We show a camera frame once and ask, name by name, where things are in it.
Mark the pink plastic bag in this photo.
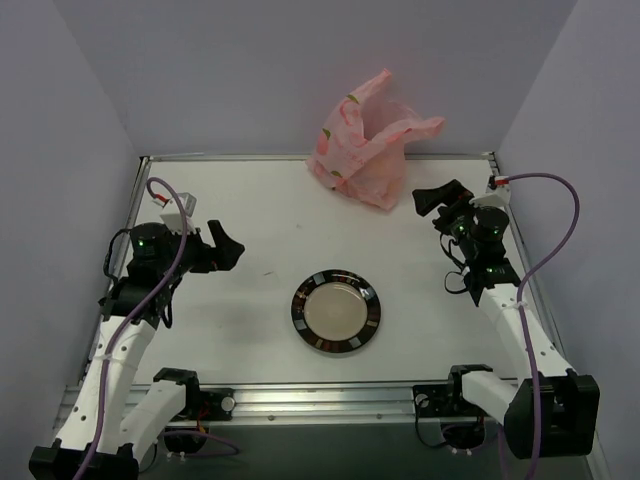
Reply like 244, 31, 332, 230
306, 69, 445, 211

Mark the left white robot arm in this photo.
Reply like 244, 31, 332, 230
29, 220, 245, 479

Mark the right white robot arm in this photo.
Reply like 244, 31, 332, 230
412, 177, 600, 460

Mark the black rimmed ceramic plate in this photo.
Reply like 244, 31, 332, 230
290, 269, 382, 355

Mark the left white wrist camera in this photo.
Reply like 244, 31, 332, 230
160, 192, 197, 234

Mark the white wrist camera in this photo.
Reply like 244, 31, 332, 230
471, 176, 511, 208
160, 192, 197, 234

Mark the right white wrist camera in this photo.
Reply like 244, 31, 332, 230
471, 176, 511, 208

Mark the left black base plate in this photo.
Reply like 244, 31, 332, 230
181, 388, 236, 421

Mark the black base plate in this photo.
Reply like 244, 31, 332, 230
181, 388, 236, 421
412, 384, 464, 419

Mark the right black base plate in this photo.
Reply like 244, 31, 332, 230
412, 384, 464, 419

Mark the aluminium front rail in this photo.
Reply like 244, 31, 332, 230
52, 382, 506, 429

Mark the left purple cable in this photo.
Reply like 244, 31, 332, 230
74, 177, 241, 480

